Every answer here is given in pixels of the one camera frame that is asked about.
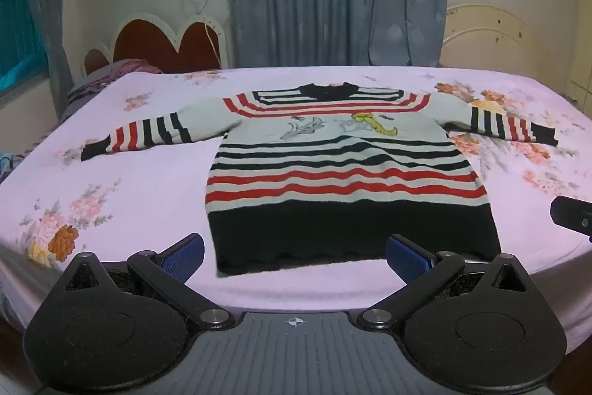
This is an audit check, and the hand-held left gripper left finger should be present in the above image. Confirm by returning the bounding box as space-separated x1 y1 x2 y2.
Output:
62 233 235 331

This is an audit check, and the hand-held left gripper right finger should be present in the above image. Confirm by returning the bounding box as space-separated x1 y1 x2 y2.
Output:
357 234 532 331

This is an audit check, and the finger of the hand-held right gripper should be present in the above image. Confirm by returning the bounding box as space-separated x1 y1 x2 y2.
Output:
550 195 592 244

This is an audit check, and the striped knit sweater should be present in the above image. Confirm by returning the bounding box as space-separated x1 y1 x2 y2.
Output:
81 83 559 276

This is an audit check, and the floral pink bed sheet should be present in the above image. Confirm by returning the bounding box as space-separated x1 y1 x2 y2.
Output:
0 66 592 359

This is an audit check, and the cream wardrobe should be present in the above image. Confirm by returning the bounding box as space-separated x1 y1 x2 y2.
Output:
571 0 592 118

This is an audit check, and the cream curved headboard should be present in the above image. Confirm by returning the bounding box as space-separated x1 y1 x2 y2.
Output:
441 3 579 97

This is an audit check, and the pink pillow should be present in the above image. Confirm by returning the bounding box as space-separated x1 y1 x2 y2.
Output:
62 58 162 118

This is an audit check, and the red heart-shaped headboard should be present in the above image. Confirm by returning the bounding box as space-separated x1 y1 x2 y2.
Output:
82 12 231 76

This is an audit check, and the grey side curtain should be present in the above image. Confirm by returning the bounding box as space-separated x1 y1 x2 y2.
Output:
18 0 75 120

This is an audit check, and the teal window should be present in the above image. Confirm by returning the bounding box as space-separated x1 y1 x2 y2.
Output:
0 0 49 90

